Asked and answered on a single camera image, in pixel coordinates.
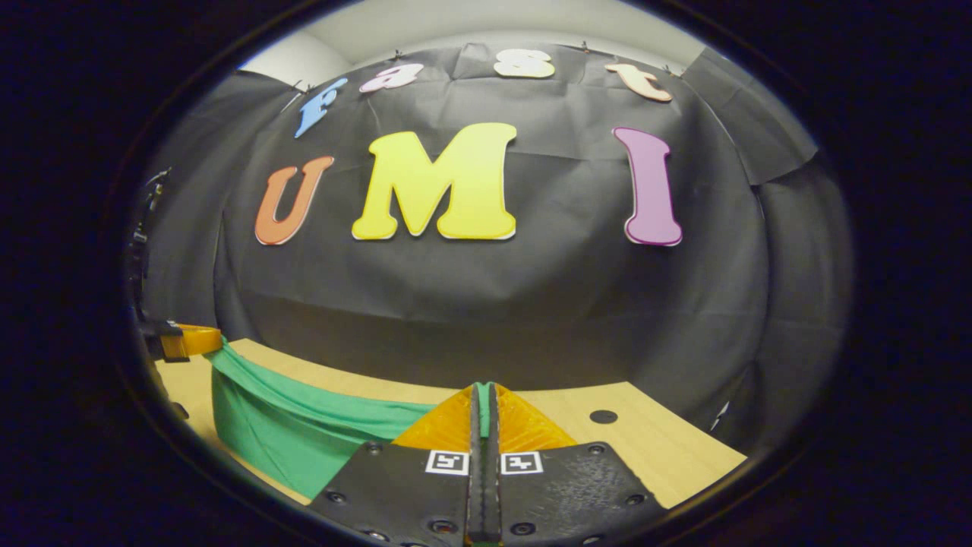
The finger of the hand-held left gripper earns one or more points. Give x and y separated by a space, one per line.
190 340

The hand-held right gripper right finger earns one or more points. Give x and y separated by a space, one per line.
577 494

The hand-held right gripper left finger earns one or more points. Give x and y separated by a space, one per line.
395 494

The black backdrop cloth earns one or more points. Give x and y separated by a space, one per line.
531 304

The green T-shirt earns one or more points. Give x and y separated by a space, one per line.
288 433

